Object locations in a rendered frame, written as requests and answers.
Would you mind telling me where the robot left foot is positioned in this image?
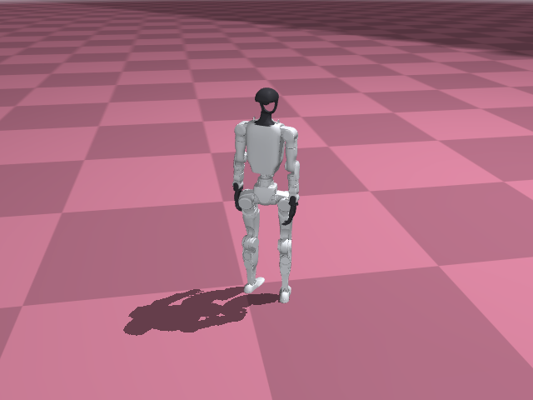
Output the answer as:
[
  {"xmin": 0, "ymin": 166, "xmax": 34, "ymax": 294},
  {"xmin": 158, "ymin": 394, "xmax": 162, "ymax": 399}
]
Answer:
[{"xmin": 244, "ymin": 277, "xmax": 265, "ymax": 293}]

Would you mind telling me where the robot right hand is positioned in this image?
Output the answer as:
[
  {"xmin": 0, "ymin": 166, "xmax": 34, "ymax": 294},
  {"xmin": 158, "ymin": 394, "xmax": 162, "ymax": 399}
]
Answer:
[{"xmin": 282, "ymin": 196, "xmax": 298, "ymax": 225}]

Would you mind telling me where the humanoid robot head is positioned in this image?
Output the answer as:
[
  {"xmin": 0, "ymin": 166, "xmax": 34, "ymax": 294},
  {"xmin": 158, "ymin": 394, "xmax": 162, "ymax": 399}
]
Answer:
[{"xmin": 254, "ymin": 87, "xmax": 279, "ymax": 127}]

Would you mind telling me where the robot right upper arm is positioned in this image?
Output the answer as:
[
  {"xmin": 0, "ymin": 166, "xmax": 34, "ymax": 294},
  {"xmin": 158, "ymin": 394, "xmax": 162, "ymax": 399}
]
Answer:
[{"xmin": 281, "ymin": 126, "xmax": 298, "ymax": 173}]

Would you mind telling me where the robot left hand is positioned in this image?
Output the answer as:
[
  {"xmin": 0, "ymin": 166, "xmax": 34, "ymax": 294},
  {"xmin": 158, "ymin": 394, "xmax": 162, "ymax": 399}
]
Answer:
[{"xmin": 233, "ymin": 182, "xmax": 243, "ymax": 211}]

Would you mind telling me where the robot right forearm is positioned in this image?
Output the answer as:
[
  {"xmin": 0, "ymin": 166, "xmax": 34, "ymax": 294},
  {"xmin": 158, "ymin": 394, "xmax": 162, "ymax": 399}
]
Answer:
[{"xmin": 287, "ymin": 161, "xmax": 300, "ymax": 203}]

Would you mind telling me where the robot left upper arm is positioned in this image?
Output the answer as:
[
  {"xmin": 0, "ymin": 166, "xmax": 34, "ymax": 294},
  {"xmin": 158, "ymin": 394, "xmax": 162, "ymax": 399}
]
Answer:
[{"xmin": 234, "ymin": 121, "xmax": 250, "ymax": 163}]

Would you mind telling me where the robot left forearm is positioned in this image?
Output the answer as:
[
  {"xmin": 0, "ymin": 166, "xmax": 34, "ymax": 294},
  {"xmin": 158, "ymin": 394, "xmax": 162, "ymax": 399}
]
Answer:
[{"xmin": 232, "ymin": 154, "xmax": 245, "ymax": 188}]

